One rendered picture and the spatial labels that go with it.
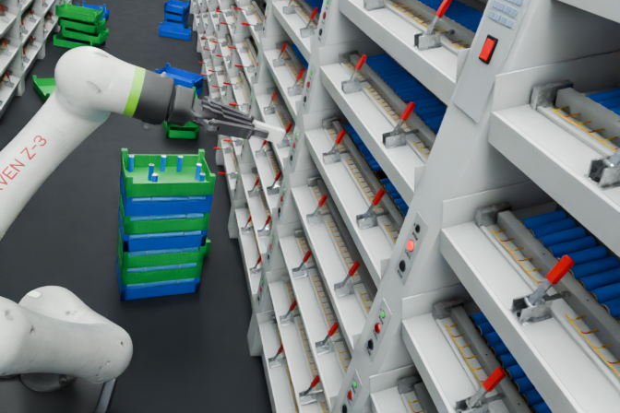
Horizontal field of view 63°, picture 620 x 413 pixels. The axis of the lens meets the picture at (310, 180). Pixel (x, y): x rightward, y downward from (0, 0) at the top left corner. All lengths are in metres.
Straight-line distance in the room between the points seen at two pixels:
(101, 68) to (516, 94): 0.66
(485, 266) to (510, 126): 0.19
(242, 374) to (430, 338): 1.15
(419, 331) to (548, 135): 0.38
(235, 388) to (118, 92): 1.21
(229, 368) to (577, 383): 1.46
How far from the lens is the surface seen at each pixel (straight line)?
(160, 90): 0.96
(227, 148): 2.82
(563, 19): 0.71
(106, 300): 2.13
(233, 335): 2.03
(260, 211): 2.03
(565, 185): 0.61
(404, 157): 0.93
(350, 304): 1.14
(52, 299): 1.35
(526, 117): 0.69
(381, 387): 1.01
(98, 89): 0.95
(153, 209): 1.87
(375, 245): 1.01
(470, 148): 0.72
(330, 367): 1.27
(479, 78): 0.73
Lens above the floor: 1.49
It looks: 29 degrees down
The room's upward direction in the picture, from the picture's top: 14 degrees clockwise
